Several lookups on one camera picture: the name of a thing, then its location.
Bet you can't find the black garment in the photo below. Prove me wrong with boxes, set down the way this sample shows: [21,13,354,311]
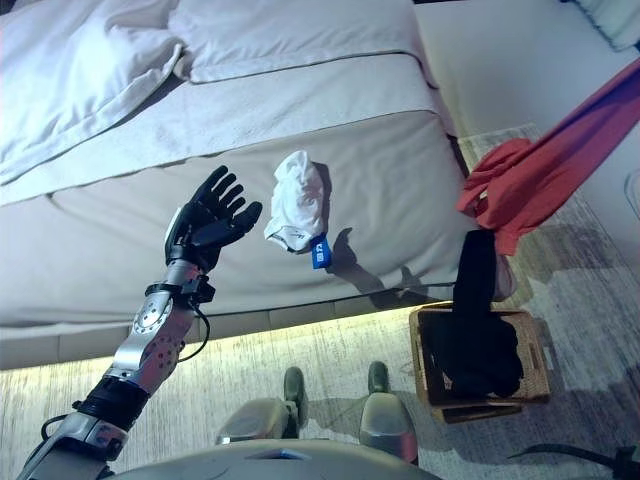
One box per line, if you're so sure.
[424,230,526,399]

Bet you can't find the robot left leg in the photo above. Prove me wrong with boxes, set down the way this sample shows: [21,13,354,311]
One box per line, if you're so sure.
[217,367,308,447]

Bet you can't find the grey streaked rug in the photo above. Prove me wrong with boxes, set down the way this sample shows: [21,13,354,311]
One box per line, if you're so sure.
[0,122,640,480]

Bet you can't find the robot leg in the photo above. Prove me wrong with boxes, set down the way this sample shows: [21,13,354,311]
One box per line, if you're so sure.
[217,367,308,447]
[357,362,419,465]

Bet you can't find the white garment with blue tag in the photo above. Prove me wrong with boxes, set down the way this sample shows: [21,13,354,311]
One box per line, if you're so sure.
[263,149,334,272]

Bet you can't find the grey robot torso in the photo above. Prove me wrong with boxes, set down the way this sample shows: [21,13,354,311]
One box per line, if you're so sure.
[114,439,432,480]

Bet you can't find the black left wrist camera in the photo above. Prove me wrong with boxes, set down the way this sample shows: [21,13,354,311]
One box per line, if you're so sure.
[182,274,218,304]

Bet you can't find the white pillows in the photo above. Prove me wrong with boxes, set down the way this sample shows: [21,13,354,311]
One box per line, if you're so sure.
[0,0,187,187]

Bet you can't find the white curtain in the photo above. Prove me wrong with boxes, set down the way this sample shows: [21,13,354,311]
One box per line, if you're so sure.
[582,0,640,52]

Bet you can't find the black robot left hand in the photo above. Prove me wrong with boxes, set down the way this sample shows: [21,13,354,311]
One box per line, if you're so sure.
[164,165,264,269]

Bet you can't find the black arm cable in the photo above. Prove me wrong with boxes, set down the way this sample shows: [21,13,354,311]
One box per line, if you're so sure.
[177,302,211,363]
[507,443,640,470]

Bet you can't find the robot right leg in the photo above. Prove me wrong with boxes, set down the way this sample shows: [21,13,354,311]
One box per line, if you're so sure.
[357,362,419,465]

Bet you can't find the red garment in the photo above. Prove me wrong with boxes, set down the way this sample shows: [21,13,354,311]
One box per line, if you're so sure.
[455,58,640,258]

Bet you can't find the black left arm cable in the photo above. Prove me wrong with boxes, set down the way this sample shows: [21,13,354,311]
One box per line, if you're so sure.
[177,302,211,363]

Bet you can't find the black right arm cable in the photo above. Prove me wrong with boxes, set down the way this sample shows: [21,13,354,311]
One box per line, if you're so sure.
[507,443,640,470]

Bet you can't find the woven wicker basket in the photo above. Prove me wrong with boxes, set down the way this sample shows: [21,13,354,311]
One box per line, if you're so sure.
[408,299,553,408]

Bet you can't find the pale piped top sheet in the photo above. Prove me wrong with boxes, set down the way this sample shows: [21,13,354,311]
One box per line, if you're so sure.
[169,0,442,87]

